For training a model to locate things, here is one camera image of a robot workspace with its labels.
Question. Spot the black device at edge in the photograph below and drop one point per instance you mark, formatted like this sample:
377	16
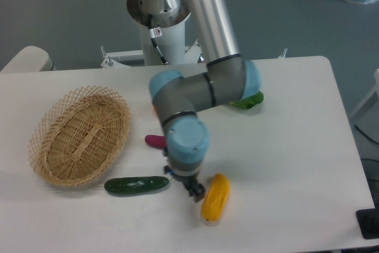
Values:
368	223

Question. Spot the green bok choy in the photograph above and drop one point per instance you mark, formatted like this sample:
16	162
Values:
248	102

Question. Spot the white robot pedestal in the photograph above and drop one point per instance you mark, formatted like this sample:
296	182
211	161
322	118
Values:
161	26

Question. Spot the yellow squash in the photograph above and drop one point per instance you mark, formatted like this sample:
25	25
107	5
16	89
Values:
215	201

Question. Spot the dark green cucumber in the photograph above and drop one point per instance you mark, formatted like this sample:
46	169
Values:
132	186

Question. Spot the white chair back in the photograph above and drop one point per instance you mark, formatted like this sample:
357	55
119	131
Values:
30	59

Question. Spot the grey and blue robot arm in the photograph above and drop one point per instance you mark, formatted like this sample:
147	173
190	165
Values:
178	99

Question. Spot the purple sweet potato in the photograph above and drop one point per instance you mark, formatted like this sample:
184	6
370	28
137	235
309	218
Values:
155	141

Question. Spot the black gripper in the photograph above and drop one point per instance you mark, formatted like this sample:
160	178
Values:
191	184

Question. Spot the woven wicker basket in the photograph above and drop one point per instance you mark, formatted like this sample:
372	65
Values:
80	136

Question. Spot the white table leg frame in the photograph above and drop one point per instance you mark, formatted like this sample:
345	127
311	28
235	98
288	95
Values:
367	102

